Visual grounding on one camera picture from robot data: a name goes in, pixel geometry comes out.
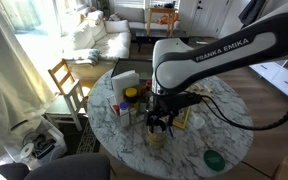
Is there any white drawer cabinet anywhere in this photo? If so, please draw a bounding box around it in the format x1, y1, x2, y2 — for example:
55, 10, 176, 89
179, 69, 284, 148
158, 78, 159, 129
249, 59, 288, 100

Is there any white sofa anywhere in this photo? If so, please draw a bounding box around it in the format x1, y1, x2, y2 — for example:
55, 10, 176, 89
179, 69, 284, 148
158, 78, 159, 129
62, 6, 145, 73

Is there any white bottle blue cap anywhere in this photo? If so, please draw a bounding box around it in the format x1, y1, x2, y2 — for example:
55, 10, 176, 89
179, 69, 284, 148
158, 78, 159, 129
119, 101, 131, 128

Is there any small white chair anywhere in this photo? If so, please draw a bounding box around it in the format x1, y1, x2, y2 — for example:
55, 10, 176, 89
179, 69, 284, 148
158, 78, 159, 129
44, 79, 89, 132

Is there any silver disc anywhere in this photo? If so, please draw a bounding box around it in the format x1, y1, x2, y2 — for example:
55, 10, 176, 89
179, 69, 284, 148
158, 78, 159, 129
19, 142, 36, 159

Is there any orange cloth item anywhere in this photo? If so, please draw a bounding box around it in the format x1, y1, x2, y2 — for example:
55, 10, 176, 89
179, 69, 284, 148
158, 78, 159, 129
157, 13, 180, 26

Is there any clear plastic organizer tray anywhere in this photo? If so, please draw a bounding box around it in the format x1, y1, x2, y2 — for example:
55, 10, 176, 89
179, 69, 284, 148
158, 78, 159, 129
106, 94, 150, 126

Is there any white plastic measuring cup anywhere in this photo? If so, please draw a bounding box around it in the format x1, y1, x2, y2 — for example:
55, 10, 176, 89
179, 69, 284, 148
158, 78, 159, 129
188, 113, 207, 131

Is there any red cap sauce bottle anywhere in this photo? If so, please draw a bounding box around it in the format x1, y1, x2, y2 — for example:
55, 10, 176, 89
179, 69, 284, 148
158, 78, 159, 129
144, 79, 153, 96

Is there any white sheer curtain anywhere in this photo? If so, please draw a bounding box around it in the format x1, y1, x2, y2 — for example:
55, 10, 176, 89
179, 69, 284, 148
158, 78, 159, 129
0, 0, 57, 163

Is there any tall wooden table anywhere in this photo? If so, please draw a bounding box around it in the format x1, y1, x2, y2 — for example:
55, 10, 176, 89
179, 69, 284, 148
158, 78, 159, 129
146, 6, 177, 38

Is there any wooden slat chair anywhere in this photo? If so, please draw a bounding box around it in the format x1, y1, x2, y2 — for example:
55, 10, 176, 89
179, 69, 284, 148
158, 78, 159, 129
47, 58, 82, 98

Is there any dark low table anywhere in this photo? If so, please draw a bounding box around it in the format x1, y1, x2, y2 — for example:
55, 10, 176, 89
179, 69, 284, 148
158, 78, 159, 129
135, 29, 190, 46

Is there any grey upholstered chair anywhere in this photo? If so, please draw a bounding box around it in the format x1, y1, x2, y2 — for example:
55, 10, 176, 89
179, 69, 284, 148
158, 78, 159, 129
23, 153, 112, 180

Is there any dark hanging jacket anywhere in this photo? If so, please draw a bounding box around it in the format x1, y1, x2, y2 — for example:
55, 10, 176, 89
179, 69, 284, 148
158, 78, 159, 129
237, 0, 268, 29

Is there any patterned floor rug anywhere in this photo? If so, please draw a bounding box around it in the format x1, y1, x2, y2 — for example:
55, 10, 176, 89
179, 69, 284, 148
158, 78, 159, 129
75, 118, 102, 155

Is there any white panel door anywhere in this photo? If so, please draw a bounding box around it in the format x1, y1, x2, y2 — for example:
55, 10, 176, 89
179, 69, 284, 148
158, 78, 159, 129
178, 0, 233, 38

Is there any grey throw blanket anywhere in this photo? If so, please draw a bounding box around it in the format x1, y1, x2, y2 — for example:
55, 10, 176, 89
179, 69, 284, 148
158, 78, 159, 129
63, 48, 100, 66

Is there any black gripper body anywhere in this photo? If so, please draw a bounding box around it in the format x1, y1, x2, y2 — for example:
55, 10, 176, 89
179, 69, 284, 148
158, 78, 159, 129
152, 92, 204, 116

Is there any yellow lid jar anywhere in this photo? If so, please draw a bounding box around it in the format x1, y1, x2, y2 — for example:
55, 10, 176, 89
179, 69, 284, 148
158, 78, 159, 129
123, 87, 140, 105

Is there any dark grey office chair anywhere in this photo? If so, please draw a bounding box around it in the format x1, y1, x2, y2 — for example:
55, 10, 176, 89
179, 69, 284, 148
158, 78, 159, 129
0, 162, 31, 180

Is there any white napkin stack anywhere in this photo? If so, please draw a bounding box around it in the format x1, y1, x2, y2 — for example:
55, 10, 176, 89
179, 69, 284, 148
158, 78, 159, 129
111, 69, 141, 104

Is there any clear plastic storage bin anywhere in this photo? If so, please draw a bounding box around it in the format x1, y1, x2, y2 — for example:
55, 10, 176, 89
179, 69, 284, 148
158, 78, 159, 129
15, 116, 68, 169

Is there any green round plastic lid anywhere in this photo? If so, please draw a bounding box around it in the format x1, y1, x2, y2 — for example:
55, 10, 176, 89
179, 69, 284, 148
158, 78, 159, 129
202, 149, 226, 172

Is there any small red cap container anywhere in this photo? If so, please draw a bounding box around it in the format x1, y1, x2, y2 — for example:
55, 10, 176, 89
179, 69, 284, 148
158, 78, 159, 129
112, 104, 121, 116

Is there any yellow dog picture book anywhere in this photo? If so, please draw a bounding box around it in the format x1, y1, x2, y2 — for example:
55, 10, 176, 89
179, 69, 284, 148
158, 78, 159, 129
172, 105, 192, 130

